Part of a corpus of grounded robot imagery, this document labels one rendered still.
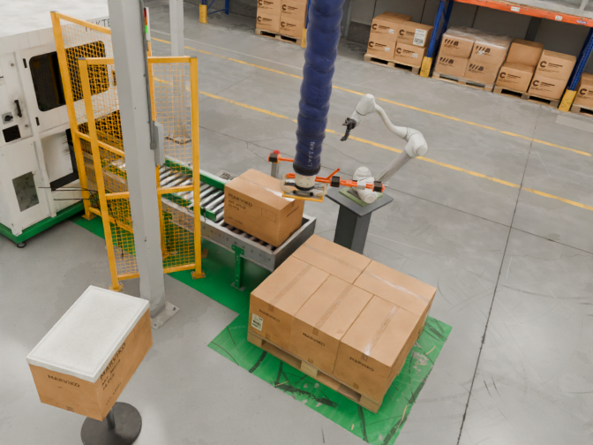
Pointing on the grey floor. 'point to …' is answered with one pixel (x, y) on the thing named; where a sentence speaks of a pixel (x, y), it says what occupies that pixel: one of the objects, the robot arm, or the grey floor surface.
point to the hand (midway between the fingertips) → (343, 131)
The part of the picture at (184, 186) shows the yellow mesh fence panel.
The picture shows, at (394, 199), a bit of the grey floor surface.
